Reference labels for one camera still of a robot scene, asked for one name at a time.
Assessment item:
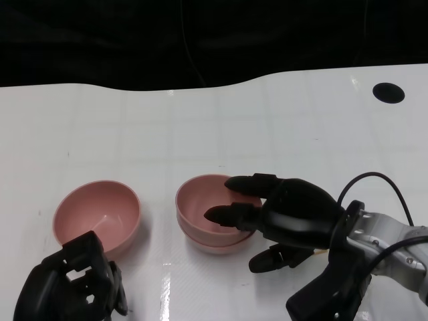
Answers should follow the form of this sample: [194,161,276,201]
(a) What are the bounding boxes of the pink plastic bowl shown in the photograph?
[175,173,263,242]
[180,220,257,257]
[52,180,141,260]

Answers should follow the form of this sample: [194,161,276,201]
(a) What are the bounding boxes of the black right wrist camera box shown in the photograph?
[286,200,372,321]

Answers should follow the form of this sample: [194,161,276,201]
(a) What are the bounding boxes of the black round table grommet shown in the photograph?
[372,82,405,104]

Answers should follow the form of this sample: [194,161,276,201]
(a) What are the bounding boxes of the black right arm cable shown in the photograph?
[336,172,428,268]

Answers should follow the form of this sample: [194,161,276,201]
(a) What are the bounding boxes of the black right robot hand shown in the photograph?
[203,173,347,274]

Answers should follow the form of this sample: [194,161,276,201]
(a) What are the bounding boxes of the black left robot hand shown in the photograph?
[13,230,129,321]

